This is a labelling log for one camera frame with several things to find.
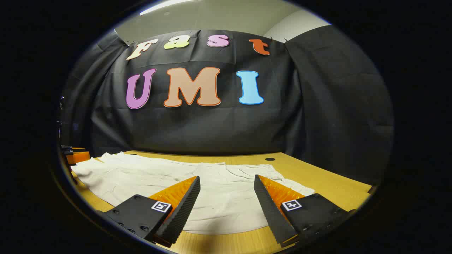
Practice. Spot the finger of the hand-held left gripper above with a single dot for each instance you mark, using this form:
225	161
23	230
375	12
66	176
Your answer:
78	157
72	148

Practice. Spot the black backdrop cloth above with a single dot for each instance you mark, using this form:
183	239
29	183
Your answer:
219	130

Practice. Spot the white jeans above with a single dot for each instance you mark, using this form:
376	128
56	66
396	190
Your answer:
222	197

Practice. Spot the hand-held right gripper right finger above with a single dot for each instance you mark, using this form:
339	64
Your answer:
270	208

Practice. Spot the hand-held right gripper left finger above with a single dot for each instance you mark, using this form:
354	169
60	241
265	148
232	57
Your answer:
183	208

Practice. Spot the ceiling light strip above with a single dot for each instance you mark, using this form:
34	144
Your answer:
159	7

